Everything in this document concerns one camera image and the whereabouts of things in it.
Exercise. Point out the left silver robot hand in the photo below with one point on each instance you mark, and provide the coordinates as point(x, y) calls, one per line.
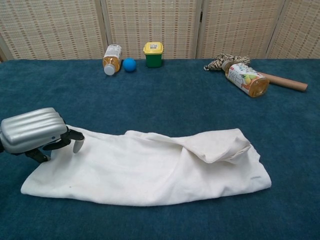
point(32, 130)

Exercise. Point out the white T-shirt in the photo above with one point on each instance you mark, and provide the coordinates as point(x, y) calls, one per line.
point(137, 170)

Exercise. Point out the woven bamboo screen panel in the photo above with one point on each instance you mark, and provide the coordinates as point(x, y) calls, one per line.
point(300, 27)
point(240, 25)
point(50, 27)
point(152, 22)

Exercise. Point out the tea bottle white label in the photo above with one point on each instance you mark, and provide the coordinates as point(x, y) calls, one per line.
point(111, 60)

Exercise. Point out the blue ball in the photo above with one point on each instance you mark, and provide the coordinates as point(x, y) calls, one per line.
point(129, 65)

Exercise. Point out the blue carpet table cover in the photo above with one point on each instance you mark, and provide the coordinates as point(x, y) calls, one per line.
point(150, 100)

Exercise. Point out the green container yellow lid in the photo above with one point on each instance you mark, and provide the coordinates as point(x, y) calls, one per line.
point(153, 58)

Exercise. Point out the tea bottle fruit label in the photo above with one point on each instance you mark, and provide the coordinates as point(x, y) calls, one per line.
point(247, 80)

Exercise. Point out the brown cardboard tube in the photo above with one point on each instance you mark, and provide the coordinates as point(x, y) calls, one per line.
point(287, 83)

